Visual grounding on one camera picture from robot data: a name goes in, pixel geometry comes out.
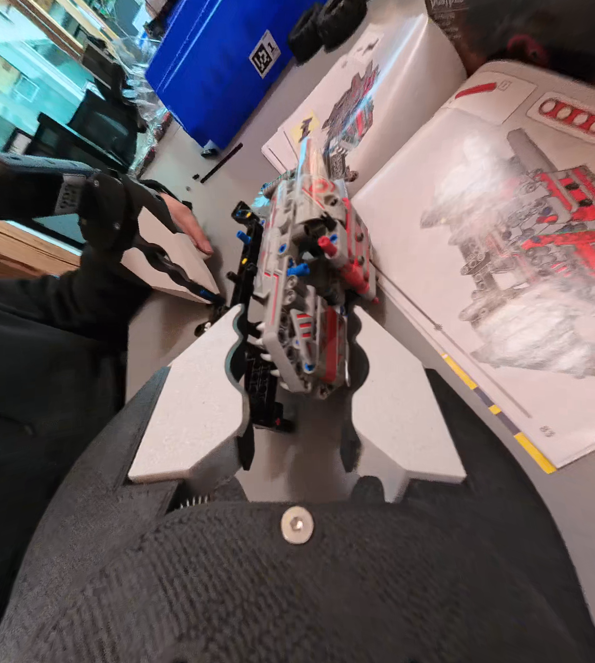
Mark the black toy tire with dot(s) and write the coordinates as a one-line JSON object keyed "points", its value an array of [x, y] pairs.
{"points": [[344, 20], [308, 33]]}

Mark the black axle rod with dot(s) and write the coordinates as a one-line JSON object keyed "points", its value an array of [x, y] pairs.
{"points": [[221, 163]]}

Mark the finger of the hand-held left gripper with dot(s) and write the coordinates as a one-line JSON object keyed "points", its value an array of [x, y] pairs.
{"points": [[173, 269]]}

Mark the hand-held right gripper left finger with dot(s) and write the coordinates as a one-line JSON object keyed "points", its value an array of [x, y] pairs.
{"points": [[194, 414]]}

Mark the person's left forearm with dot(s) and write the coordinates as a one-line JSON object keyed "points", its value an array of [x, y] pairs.
{"points": [[44, 305]]}

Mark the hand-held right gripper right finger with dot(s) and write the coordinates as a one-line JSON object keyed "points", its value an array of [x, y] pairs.
{"points": [[406, 414]]}

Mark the person's torso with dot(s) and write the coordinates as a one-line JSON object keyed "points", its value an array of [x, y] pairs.
{"points": [[18, 440]]}

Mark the open instruction booklet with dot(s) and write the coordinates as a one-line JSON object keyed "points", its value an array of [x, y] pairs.
{"points": [[432, 155]]}

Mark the grey red toy brick truck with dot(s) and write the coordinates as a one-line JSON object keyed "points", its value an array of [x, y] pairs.
{"points": [[297, 290]]}

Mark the black toy set box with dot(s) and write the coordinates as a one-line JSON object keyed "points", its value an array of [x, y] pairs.
{"points": [[561, 31]]}

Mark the person's left hand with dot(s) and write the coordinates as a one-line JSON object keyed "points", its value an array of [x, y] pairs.
{"points": [[189, 228]]}

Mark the blue bin with marker tag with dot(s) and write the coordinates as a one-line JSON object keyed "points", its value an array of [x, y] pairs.
{"points": [[209, 77]]}

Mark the grey desk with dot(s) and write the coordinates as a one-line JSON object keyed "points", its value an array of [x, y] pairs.
{"points": [[587, 518]]}

